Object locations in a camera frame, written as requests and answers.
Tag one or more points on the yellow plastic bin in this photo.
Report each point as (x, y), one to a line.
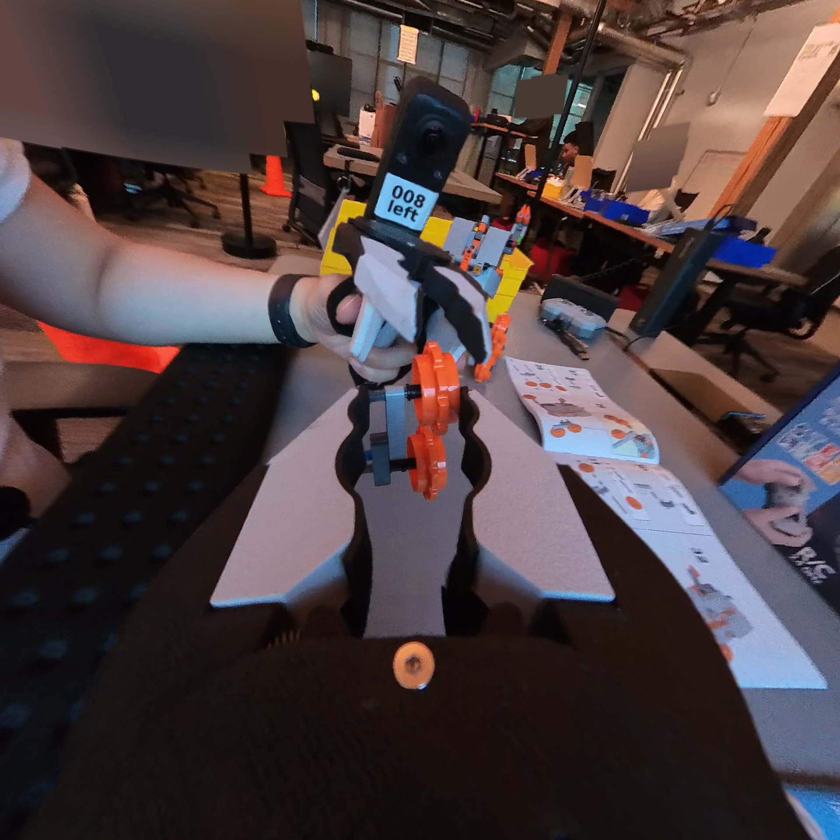
(512, 282)

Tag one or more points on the orange wheel grey beam assembly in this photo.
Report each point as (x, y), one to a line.
(436, 387)

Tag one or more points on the orange floor object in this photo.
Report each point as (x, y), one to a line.
(105, 351)

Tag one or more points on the grey orange toy robot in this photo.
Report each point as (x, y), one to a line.
(479, 249)

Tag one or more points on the person's left forearm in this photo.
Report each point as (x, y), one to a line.
(184, 295)

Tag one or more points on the blue robot kit box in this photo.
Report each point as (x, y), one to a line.
(814, 525)

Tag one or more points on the black slim computer tower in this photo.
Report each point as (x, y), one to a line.
(676, 282)

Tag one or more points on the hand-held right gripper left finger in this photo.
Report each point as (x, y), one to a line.
(289, 525)

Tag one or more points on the black flat power box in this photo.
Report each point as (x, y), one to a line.
(584, 292)

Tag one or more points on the grey toy remote controller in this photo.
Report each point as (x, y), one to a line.
(571, 318)

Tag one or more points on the black office chair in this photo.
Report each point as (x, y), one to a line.
(787, 308)

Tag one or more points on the paper notice on wooden post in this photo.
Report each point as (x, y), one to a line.
(804, 72)

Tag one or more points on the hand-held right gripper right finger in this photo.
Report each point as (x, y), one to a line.
(531, 525)

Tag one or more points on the orange traffic cone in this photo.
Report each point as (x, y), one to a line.
(275, 180)

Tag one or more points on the red bags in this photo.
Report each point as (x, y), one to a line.
(544, 259)

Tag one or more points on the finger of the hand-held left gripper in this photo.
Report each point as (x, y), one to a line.
(387, 289)
(472, 315)

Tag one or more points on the paper notice on window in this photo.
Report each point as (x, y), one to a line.
(407, 44)

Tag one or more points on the blue storage bin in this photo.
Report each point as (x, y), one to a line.
(617, 211)
(745, 253)

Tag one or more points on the wall whiteboard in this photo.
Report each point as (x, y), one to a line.
(705, 174)

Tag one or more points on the adjacent grey desk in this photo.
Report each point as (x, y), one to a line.
(682, 367)

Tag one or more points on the person's left hand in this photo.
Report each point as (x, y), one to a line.
(315, 321)

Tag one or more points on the open white instruction booklet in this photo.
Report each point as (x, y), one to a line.
(754, 623)

